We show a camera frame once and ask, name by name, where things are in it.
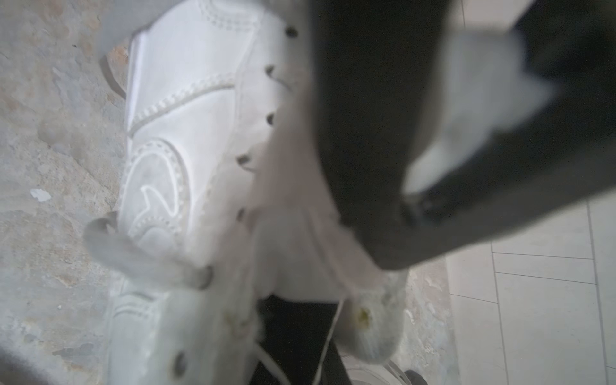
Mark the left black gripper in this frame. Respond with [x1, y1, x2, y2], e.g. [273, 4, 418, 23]
[370, 1, 615, 270]

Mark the black insole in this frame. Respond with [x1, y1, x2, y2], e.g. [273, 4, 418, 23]
[309, 1, 450, 236]

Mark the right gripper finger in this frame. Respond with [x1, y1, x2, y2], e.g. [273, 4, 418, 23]
[258, 295, 351, 385]

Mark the white sneaker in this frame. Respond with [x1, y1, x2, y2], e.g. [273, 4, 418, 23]
[83, 1, 408, 384]

